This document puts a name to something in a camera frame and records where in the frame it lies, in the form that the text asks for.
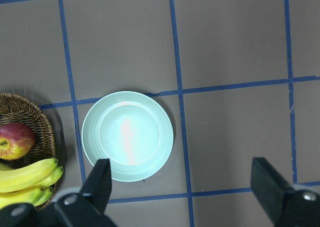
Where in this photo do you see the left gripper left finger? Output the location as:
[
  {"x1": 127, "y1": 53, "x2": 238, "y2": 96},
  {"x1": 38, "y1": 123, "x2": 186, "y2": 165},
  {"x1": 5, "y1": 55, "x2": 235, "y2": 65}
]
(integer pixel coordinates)
[{"x1": 54, "y1": 159, "x2": 112, "y2": 227}]

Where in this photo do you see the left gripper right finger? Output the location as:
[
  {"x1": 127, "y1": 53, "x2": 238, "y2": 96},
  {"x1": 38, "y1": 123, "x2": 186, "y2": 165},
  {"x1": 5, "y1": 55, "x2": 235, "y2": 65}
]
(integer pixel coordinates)
[{"x1": 250, "y1": 157, "x2": 320, "y2": 227}]

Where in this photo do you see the light green plate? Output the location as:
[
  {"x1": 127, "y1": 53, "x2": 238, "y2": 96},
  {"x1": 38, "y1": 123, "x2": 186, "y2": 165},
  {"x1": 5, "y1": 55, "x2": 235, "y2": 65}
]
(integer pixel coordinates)
[{"x1": 81, "y1": 91, "x2": 174, "y2": 182}]

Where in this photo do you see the yellow banana bunch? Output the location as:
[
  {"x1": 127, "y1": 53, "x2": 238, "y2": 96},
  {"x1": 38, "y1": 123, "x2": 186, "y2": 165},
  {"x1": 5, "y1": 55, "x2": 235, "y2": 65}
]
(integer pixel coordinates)
[{"x1": 0, "y1": 158, "x2": 64, "y2": 209}]

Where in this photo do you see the red yellow apple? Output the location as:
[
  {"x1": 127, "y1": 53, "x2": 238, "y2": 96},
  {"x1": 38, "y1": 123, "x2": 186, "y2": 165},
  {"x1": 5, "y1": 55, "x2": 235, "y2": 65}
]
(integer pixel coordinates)
[{"x1": 0, "y1": 123, "x2": 36, "y2": 160}]

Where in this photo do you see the brown wicker basket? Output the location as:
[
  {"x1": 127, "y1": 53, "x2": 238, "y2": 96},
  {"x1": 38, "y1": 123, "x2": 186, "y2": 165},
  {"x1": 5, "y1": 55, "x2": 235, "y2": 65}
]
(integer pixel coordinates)
[{"x1": 0, "y1": 92, "x2": 58, "y2": 211}]

